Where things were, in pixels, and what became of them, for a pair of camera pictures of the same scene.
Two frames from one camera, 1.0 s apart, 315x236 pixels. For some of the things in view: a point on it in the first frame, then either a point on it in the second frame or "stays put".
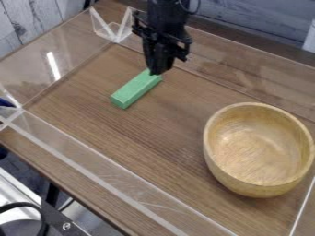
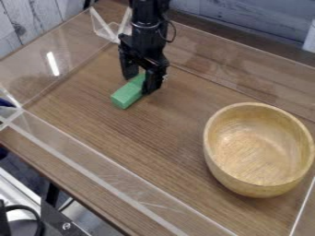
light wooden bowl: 258,148 stays put
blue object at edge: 5,102 stays put
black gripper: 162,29 -> 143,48
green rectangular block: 135,89 stays put
